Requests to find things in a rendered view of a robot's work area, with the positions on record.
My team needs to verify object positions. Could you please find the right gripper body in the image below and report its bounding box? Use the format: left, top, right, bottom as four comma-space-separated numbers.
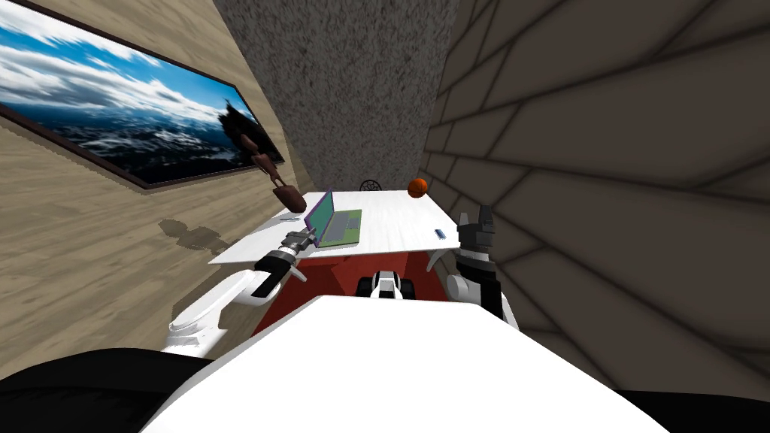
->
455, 221, 498, 253

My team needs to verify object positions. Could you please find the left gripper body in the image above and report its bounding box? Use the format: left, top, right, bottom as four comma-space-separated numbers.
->
280, 229, 318, 258

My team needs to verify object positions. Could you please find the green and purple laptop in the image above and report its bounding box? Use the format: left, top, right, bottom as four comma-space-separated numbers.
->
303, 189, 364, 250

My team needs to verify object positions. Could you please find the red rug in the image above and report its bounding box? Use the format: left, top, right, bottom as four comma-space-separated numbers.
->
251, 251, 453, 337

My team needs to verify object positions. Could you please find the dark plant in brown pot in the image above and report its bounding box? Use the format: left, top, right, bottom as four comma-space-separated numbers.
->
217, 98, 308, 215

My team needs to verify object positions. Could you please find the white desk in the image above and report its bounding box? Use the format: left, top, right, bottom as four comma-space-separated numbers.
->
208, 189, 465, 283

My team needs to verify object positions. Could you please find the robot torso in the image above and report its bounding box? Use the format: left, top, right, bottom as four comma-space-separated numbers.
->
139, 270, 670, 433

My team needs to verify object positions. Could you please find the framed sky and sea picture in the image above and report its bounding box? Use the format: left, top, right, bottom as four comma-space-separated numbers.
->
0, 0, 286, 191

